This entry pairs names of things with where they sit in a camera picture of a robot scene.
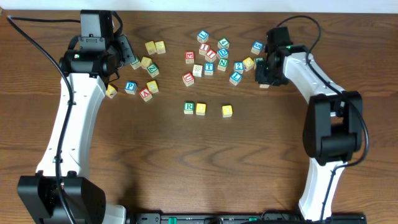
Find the green Z block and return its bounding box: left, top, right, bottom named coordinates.
left=147, top=63, right=159, bottom=78

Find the green L block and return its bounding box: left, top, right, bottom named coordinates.
left=131, top=56, right=141, bottom=70

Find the red i block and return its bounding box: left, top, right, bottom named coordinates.
left=205, top=49, right=217, bottom=63
left=199, top=43, right=210, bottom=55

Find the blue T block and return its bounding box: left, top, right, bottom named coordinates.
left=205, top=63, right=214, bottom=75

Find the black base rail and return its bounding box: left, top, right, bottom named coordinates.
left=126, top=212, right=368, bottom=224

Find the green N block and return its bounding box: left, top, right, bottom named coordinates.
left=217, top=58, right=229, bottom=72

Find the yellow block beside Z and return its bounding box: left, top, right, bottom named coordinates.
left=141, top=57, right=152, bottom=70

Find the white picture block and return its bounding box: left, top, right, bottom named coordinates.
left=192, top=64, right=203, bottom=77

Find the blue L block lower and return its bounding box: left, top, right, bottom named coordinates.
left=229, top=72, right=243, bottom=86

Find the yellow block beside A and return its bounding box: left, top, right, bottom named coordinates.
left=147, top=80, right=159, bottom=93

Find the yellow O block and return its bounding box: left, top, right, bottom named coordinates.
left=196, top=103, right=206, bottom=116

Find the green 4 block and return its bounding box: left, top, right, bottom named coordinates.
left=218, top=37, right=230, bottom=49

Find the red U block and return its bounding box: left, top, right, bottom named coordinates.
left=182, top=72, right=195, bottom=86

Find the red I block lower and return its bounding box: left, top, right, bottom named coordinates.
left=205, top=49, right=217, bottom=63

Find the blue l block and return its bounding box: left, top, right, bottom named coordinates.
left=197, top=30, right=209, bottom=43
left=229, top=72, right=243, bottom=86

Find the blue L block top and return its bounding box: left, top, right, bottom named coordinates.
left=197, top=30, right=209, bottom=43

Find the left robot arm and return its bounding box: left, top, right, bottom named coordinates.
left=17, top=35, right=136, bottom=223

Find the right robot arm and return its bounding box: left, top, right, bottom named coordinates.
left=256, top=44, right=363, bottom=222

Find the red A block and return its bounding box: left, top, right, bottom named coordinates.
left=139, top=87, right=153, bottom=102

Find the green J block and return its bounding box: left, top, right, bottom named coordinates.
left=254, top=57, right=264, bottom=68

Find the blue 5 block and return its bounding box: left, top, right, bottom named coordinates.
left=251, top=41, right=264, bottom=55

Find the blue P block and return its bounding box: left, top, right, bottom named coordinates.
left=124, top=82, right=137, bottom=95

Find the green R block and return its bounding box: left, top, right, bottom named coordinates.
left=183, top=102, right=195, bottom=114

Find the blue D block centre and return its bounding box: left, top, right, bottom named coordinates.
left=217, top=48, right=229, bottom=59

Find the blue 2 block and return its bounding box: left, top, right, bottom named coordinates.
left=234, top=62, right=244, bottom=74

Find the yellow S block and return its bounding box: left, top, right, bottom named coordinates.
left=155, top=40, right=166, bottom=54

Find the red E block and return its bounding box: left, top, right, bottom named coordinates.
left=185, top=51, right=195, bottom=64

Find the red I block upper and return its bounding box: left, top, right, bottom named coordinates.
left=199, top=43, right=210, bottom=55

